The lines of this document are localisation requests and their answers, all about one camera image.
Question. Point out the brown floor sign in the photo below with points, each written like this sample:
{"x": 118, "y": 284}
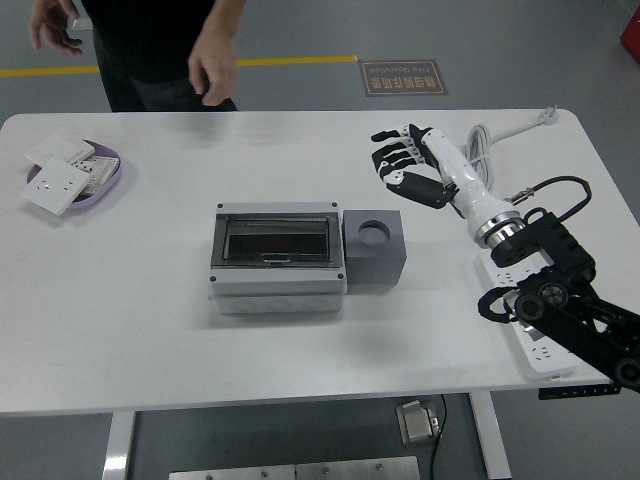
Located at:
{"x": 402, "y": 77}

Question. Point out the person's left forearm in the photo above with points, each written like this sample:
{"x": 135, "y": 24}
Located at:
{"x": 222, "y": 20}

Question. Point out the metal floor box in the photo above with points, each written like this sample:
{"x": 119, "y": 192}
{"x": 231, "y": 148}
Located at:
{"x": 415, "y": 422}

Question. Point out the person's left hand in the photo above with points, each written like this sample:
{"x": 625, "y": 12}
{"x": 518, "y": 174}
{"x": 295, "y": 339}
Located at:
{"x": 215, "y": 67}

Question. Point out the white switch plate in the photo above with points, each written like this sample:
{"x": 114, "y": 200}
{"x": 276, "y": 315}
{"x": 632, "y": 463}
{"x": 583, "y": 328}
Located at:
{"x": 57, "y": 147}

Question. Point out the small metal floor plate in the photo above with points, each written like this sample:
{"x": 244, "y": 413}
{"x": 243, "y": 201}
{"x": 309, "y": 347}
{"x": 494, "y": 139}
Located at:
{"x": 80, "y": 24}

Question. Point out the person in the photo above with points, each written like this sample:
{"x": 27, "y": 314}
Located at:
{"x": 140, "y": 50}

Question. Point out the white table leg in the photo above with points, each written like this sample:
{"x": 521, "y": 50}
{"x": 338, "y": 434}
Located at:
{"x": 492, "y": 440}
{"x": 117, "y": 445}

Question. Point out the purple tray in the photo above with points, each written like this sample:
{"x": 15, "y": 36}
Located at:
{"x": 116, "y": 175}

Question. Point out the metal base plate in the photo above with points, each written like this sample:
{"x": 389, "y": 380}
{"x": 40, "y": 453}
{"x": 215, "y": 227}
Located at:
{"x": 300, "y": 471}

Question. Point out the white power strip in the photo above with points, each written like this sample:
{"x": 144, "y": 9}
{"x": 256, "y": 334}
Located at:
{"x": 542, "y": 357}

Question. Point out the grey electrical box with flap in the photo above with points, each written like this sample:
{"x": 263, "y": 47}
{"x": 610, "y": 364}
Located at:
{"x": 275, "y": 290}

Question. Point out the grey cube with round hole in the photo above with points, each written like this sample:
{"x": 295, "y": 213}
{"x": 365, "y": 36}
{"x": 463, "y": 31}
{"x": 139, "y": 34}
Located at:
{"x": 375, "y": 270}

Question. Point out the black table control panel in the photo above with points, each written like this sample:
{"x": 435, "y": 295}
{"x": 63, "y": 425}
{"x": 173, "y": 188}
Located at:
{"x": 575, "y": 391}

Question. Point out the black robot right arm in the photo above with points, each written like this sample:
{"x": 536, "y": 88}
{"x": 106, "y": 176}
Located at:
{"x": 550, "y": 240}

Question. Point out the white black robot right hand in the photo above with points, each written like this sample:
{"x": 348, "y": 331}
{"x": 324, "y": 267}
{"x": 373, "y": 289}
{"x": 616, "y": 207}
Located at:
{"x": 455, "y": 160}

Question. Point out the white socket plate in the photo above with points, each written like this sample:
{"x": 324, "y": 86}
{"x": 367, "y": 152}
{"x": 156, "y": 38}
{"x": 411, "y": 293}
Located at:
{"x": 52, "y": 187}

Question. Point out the person's right hand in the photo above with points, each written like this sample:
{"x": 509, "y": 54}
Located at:
{"x": 52, "y": 25}

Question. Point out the white perforated socket insert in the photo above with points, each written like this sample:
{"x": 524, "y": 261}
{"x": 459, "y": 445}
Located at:
{"x": 100, "y": 167}

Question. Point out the red object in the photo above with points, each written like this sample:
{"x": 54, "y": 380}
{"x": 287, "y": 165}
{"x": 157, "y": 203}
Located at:
{"x": 632, "y": 35}

